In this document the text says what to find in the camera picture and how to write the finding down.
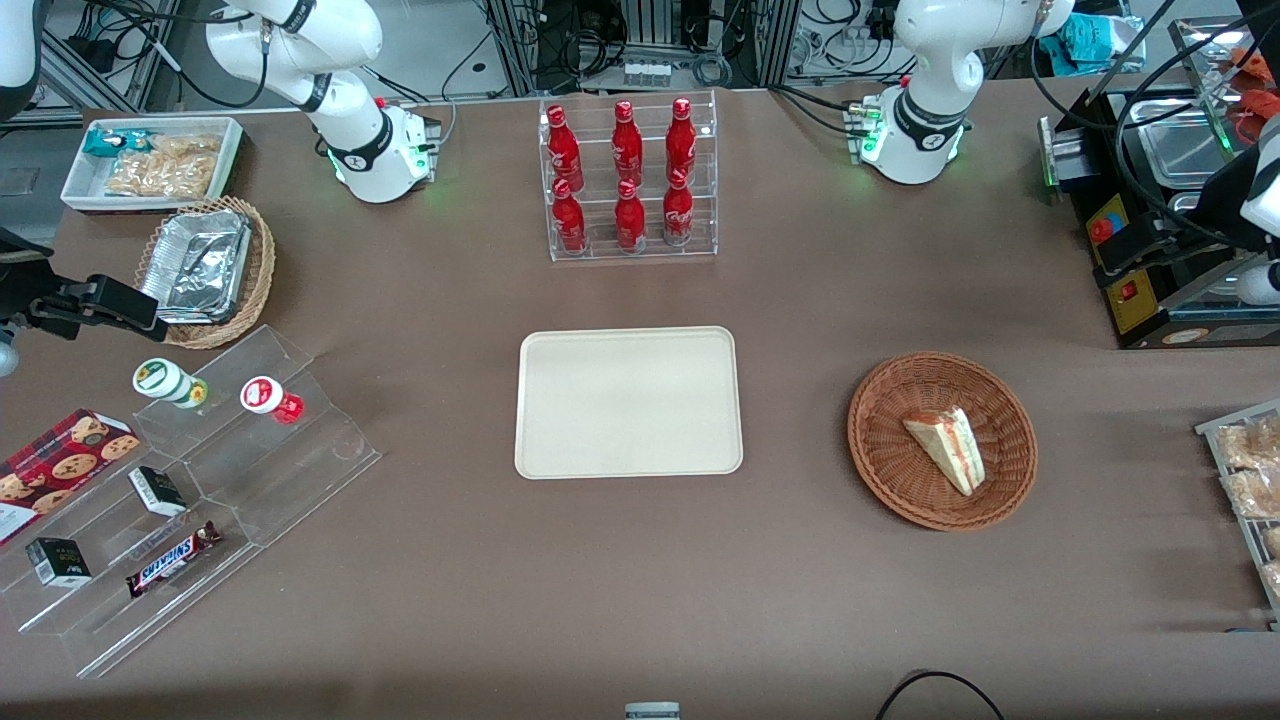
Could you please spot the black food warmer machine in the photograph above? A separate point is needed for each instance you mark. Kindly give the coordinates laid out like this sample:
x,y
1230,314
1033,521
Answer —
x,y
1140,315

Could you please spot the grey metal food tray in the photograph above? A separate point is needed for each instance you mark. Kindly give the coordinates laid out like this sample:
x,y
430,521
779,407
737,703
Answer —
x,y
1212,430

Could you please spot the white rectangular snack bin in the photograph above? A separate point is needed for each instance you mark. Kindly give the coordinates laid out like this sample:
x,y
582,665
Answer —
x,y
85,185

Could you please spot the brown wicker basket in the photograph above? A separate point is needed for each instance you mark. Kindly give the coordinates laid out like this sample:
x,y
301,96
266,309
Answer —
x,y
900,470

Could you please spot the red fried food piece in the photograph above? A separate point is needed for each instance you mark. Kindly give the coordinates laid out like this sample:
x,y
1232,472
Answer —
x,y
1262,108

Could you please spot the red cola bottle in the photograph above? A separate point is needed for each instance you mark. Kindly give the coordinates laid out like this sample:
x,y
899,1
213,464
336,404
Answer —
x,y
569,222
678,212
681,140
627,145
564,150
630,220

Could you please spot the silver foil container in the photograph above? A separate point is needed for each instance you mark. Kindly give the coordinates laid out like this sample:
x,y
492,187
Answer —
x,y
200,265

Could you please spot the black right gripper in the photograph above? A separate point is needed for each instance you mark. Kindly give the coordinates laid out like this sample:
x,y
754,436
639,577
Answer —
x,y
22,296

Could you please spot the red-lid white cup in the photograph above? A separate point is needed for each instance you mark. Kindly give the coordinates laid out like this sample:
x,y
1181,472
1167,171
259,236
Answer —
x,y
265,395

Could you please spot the red emergency stop button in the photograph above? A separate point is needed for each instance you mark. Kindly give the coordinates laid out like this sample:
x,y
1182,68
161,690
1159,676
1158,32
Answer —
x,y
1101,230

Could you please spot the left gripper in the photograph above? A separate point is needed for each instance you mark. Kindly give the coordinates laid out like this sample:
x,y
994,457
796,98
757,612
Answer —
x,y
1226,203

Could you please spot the bagged fried pastry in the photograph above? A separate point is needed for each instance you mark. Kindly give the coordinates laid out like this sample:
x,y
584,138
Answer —
x,y
1273,578
1273,540
1255,493
1250,445

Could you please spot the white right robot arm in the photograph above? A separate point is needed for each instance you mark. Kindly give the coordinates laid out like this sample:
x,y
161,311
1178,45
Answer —
x,y
350,130

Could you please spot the light wicker basket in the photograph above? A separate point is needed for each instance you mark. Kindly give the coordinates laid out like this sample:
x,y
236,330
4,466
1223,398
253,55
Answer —
x,y
258,270

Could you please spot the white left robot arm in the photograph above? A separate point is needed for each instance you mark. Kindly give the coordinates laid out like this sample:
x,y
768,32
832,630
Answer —
x,y
915,120

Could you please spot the Snickers chocolate bar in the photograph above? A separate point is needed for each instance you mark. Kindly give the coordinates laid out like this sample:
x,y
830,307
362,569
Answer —
x,y
170,560

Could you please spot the aluminium frame rack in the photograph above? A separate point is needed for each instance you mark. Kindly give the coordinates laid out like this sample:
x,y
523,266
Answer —
x,y
775,40

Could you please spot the clear bag of crackers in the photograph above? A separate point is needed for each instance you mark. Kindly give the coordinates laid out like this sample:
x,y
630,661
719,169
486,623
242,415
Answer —
x,y
170,170

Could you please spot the teal crumpled cloth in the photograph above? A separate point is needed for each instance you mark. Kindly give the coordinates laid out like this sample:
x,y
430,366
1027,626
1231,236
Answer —
x,y
1085,45

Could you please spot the triangular sandwich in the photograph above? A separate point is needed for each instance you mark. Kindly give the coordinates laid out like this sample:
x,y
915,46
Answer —
x,y
950,445

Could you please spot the small black box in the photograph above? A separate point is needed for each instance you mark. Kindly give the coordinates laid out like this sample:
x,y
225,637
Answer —
x,y
157,490
58,562

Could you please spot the orange fried food piece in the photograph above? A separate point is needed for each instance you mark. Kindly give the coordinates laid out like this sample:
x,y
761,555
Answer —
x,y
1255,65

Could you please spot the clear acrylic stepped display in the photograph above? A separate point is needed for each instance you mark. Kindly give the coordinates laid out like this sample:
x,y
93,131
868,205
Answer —
x,y
280,480

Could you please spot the clear acrylic bottle rack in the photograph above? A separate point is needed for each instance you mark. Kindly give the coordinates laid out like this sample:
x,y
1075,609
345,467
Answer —
x,y
600,250

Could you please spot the steel warmer pan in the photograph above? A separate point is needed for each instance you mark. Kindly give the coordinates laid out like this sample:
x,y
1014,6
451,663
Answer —
x,y
1180,150
1187,203

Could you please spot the small grey device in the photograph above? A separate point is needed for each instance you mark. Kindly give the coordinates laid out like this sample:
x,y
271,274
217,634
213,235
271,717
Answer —
x,y
652,712

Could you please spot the red plaid cookie box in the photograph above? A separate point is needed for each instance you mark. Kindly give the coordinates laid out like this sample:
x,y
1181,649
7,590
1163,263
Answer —
x,y
60,465

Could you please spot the teal snack packet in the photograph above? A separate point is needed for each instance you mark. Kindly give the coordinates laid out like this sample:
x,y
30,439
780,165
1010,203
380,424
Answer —
x,y
105,142

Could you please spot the green-lid white cup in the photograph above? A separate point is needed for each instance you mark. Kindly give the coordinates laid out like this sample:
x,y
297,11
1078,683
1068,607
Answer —
x,y
160,378

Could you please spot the beige plastic tray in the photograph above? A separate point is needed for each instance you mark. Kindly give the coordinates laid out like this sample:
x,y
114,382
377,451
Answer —
x,y
628,402

